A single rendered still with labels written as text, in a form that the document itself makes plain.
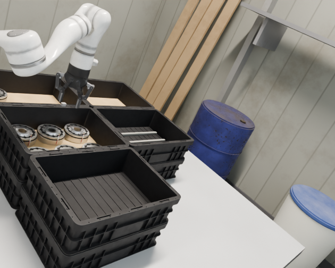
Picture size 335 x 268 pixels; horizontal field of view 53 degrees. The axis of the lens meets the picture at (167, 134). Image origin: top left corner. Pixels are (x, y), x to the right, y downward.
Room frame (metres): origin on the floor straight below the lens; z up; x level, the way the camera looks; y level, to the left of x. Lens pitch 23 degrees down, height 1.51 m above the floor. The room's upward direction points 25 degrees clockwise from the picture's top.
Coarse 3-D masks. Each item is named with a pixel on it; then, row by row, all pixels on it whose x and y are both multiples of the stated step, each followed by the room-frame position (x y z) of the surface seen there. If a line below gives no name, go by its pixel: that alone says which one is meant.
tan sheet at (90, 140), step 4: (36, 140) 1.04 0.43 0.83; (64, 140) 1.13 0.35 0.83; (68, 140) 1.14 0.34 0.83; (88, 140) 1.20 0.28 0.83; (92, 140) 1.22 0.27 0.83; (36, 144) 1.02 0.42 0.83; (40, 144) 1.03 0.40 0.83; (44, 144) 1.04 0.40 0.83; (60, 144) 1.09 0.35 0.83; (64, 144) 1.10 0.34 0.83; (68, 144) 1.11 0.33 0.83; (72, 144) 1.13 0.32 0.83; (76, 144) 1.14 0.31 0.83; (80, 144) 1.15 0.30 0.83; (48, 148) 1.03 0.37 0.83; (52, 148) 1.04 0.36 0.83
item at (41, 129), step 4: (44, 124) 1.12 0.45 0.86; (48, 124) 1.13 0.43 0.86; (52, 124) 1.14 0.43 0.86; (40, 128) 1.09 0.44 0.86; (44, 128) 1.09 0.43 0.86; (56, 128) 1.13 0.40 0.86; (60, 128) 1.14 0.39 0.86; (40, 132) 1.05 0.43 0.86; (44, 132) 1.07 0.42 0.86; (60, 132) 1.11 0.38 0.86; (64, 132) 1.13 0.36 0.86; (44, 136) 1.05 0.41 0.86; (48, 136) 1.05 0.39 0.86; (52, 136) 1.07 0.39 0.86; (56, 136) 1.08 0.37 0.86; (60, 136) 1.09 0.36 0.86
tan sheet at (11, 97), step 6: (12, 96) 1.28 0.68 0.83; (18, 96) 1.30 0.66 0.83; (24, 96) 1.33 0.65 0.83; (30, 96) 1.35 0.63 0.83; (36, 96) 1.37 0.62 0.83; (42, 96) 1.40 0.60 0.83; (48, 96) 1.43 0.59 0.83; (18, 102) 1.25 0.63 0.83; (24, 102) 1.28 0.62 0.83; (30, 102) 1.30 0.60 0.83; (36, 102) 1.32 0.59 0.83; (42, 102) 1.35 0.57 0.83; (48, 102) 1.37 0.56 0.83; (54, 102) 1.40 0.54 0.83
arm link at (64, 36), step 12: (60, 24) 0.95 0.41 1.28; (72, 24) 0.96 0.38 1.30; (84, 24) 1.00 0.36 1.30; (60, 36) 0.92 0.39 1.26; (72, 36) 0.95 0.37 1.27; (84, 36) 1.01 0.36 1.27; (48, 48) 0.89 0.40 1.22; (60, 48) 0.90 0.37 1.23; (48, 60) 0.84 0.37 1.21; (24, 72) 0.78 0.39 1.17; (36, 72) 0.79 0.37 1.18
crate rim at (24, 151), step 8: (0, 104) 1.00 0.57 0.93; (8, 104) 1.02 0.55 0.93; (0, 112) 0.95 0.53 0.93; (96, 112) 1.27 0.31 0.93; (0, 120) 0.93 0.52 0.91; (8, 120) 0.93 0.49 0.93; (104, 120) 1.23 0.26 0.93; (8, 128) 0.90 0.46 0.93; (112, 128) 1.20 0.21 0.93; (16, 136) 0.87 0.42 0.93; (120, 136) 1.16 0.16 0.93; (16, 144) 0.85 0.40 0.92; (24, 144) 0.85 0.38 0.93; (128, 144) 1.13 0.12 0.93; (24, 152) 0.82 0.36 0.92; (32, 152) 0.83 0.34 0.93; (40, 152) 0.84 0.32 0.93; (48, 152) 0.86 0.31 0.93; (56, 152) 0.88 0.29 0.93
